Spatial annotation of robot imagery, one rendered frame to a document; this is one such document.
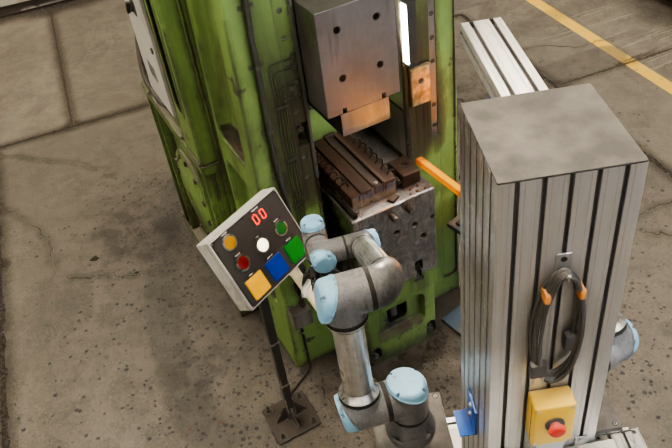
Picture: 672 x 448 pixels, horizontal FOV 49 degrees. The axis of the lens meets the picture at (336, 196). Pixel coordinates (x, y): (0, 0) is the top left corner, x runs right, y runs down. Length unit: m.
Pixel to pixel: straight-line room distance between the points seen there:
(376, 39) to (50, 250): 2.71
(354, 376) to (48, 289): 2.66
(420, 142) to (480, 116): 1.74
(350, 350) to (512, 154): 0.88
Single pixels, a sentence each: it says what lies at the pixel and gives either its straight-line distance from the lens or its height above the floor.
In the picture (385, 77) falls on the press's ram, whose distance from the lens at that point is 2.64.
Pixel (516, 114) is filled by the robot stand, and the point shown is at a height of 2.03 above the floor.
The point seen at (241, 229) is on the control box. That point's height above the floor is 1.17.
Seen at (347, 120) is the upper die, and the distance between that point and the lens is 2.63.
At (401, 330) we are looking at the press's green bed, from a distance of 3.43.
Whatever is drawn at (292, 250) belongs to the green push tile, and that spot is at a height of 1.02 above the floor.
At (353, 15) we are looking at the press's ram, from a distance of 2.47.
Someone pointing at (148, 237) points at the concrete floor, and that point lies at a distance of 4.46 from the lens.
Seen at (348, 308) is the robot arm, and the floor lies 1.41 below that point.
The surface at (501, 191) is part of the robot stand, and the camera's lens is 1.21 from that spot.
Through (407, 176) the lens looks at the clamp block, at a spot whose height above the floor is 0.97.
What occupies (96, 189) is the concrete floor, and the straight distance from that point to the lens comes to 4.99.
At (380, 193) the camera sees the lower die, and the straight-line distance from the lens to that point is 2.90.
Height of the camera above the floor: 2.78
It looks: 39 degrees down
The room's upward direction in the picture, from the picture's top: 8 degrees counter-clockwise
